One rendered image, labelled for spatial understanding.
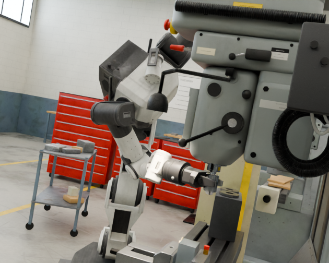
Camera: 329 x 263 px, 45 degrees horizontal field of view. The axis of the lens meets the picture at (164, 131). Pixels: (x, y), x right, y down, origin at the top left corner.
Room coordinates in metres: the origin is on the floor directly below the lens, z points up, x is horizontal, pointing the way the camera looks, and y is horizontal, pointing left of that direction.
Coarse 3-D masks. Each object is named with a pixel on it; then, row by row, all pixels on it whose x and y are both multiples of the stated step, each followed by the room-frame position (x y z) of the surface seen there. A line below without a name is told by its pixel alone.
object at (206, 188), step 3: (207, 177) 1.36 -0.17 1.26; (210, 177) 1.35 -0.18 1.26; (213, 180) 1.35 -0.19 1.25; (216, 180) 1.36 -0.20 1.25; (216, 183) 1.36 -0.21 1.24; (204, 186) 1.37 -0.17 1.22; (207, 186) 1.36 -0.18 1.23; (216, 186) 1.36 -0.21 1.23; (204, 189) 1.36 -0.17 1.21; (207, 189) 1.35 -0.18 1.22; (210, 189) 1.35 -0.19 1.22; (213, 189) 1.35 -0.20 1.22; (216, 189) 1.37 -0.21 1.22; (213, 192) 1.35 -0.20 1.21
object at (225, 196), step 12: (216, 192) 1.83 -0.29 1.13; (228, 192) 1.81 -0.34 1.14; (216, 204) 1.74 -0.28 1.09; (228, 204) 1.73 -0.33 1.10; (240, 204) 1.72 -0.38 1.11; (216, 216) 1.74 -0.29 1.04; (228, 216) 1.73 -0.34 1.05; (216, 228) 1.73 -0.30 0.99; (228, 228) 1.73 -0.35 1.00; (228, 240) 1.72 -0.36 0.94
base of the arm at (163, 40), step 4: (168, 32) 1.81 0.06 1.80; (164, 36) 1.78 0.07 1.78; (168, 36) 1.78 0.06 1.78; (160, 40) 1.80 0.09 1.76; (164, 40) 1.77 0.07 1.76; (156, 44) 1.83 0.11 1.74; (160, 44) 1.78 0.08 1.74; (160, 52) 1.79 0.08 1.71; (164, 56) 1.79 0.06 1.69; (188, 56) 1.81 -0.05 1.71; (168, 60) 1.80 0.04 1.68; (184, 60) 1.80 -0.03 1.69; (188, 60) 1.81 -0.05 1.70; (172, 64) 1.81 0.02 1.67; (176, 64) 1.81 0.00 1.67; (180, 64) 1.81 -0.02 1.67; (184, 64) 1.81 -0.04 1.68; (180, 68) 1.81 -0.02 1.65
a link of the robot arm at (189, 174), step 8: (176, 160) 1.45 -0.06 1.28; (176, 168) 1.41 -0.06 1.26; (184, 168) 1.42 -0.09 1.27; (192, 168) 1.43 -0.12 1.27; (176, 176) 1.41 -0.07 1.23; (184, 176) 1.39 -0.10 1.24; (192, 176) 1.35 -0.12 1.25; (176, 184) 1.45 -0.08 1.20; (184, 184) 1.45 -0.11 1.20; (192, 184) 1.35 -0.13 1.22
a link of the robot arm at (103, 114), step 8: (104, 104) 1.62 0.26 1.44; (112, 104) 1.60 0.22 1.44; (96, 112) 1.61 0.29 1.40; (104, 112) 1.59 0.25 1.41; (112, 112) 1.57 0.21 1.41; (96, 120) 1.63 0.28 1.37; (104, 120) 1.60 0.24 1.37; (112, 120) 1.58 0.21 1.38; (112, 128) 1.61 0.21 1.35; (120, 128) 1.61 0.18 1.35; (128, 128) 1.64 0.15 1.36; (120, 136) 1.63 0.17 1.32
